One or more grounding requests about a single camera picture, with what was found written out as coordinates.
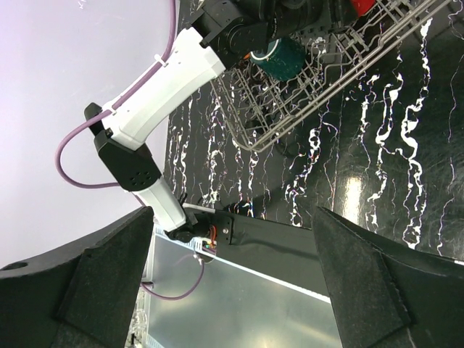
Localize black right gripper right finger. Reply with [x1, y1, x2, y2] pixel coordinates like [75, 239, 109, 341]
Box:
[312, 207, 463, 347]

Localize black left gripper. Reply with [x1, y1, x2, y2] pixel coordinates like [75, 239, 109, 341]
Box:
[260, 0, 348, 38]

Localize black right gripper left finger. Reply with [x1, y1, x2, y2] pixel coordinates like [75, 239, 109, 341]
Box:
[1, 207, 154, 347]

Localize dark green mug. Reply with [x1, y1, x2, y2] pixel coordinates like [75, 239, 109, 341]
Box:
[250, 37, 306, 81]

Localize red mug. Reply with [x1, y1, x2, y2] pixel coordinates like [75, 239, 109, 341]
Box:
[350, 0, 376, 17]

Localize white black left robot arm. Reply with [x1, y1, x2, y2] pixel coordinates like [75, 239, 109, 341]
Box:
[84, 1, 372, 243]

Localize grey wire dish rack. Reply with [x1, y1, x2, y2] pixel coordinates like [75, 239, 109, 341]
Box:
[211, 1, 452, 152]

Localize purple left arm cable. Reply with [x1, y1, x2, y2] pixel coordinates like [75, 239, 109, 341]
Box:
[54, 0, 204, 301]

